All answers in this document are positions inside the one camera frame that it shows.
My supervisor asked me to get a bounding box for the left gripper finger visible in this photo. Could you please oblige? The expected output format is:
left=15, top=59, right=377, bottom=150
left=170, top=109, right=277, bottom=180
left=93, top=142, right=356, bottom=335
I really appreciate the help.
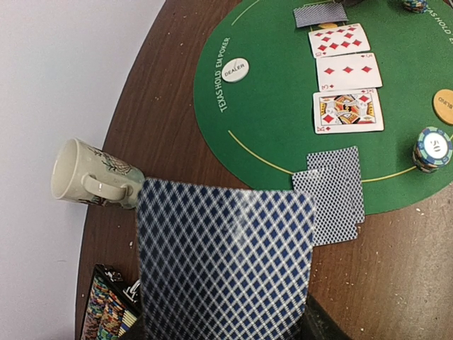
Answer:
left=300, top=295, right=351, bottom=340

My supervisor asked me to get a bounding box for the poker chip stack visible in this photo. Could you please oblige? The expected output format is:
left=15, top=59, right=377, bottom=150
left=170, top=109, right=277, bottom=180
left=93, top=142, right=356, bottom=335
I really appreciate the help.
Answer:
left=401, top=0, right=428, bottom=13
left=412, top=126, right=452, bottom=174

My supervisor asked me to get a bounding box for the king of diamonds card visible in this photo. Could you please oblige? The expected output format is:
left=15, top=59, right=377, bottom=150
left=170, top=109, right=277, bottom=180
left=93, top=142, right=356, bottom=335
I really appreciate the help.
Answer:
left=313, top=89, right=384, bottom=135

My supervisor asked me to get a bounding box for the orange big blind button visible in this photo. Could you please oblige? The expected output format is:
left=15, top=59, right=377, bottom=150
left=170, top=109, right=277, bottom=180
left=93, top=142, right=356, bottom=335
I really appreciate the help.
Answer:
left=432, top=89, right=453, bottom=125

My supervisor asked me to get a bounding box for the three of diamonds card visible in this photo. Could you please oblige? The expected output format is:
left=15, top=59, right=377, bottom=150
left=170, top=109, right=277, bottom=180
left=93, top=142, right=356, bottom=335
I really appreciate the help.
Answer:
left=316, top=52, right=382, bottom=91

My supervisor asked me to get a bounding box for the white dealer button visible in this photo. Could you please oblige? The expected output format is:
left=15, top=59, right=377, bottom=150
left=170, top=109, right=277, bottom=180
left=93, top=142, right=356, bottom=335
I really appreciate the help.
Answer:
left=221, top=57, right=250, bottom=83

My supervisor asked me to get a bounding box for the ten of diamonds card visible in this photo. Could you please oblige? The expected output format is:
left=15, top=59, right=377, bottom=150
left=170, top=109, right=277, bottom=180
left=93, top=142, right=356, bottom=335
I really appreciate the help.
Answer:
left=308, top=23, right=371, bottom=59

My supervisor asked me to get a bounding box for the single blue playing card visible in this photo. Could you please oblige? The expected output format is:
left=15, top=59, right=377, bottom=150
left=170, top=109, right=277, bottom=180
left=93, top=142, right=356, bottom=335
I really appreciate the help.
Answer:
left=306, top=146, right=365, bottom=224

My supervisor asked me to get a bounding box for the black poker chip case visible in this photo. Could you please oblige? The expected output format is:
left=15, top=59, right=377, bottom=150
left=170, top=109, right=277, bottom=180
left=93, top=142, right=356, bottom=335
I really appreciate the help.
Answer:
left=80, top=264, right=142, bottom=339

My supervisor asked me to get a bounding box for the round green poker mat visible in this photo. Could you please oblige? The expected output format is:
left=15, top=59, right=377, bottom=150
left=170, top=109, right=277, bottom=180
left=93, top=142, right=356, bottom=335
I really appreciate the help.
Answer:
left=194, top=1, right=452, bottom=214

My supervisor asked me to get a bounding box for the beige ceramic mug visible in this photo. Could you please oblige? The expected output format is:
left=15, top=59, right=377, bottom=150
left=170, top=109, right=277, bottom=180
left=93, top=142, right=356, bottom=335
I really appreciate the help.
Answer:
left=51, top=138, right=145, bottom=210

